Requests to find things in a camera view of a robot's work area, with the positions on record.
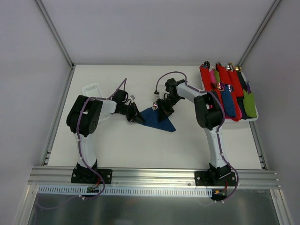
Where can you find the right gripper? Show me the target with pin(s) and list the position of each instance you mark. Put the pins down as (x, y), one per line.
(162, 107)

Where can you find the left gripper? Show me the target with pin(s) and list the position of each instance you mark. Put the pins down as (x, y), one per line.
(130, 111)

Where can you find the wooden handle spoon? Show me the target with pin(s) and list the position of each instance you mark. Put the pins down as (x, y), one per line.
(155, 105)

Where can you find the blue paper napkin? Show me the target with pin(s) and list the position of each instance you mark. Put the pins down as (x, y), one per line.
(151, 120)

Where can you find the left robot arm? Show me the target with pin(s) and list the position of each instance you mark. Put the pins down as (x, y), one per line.
(85, 114)

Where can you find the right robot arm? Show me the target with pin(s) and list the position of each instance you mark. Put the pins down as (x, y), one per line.
(209, 115)

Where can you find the pink napkin roll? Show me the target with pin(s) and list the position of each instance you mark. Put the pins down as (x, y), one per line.
(212, 77)

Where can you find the green napkin roll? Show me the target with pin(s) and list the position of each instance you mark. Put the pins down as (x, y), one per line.
(249, 104)

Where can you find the large white tray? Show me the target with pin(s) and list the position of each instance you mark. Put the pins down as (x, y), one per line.
(233, 92)

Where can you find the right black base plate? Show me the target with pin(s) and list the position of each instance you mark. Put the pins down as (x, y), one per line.
(205, 178)

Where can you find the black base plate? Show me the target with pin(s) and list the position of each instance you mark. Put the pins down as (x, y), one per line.
(86, 176)
(205, 178)

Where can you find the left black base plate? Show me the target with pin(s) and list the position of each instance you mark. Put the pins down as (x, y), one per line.
(86, 176)

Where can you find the white cable duct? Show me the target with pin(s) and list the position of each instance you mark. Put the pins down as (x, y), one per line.
(126, 191)

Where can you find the aluminium rail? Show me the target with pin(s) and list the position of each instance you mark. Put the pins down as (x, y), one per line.
(154, 178)

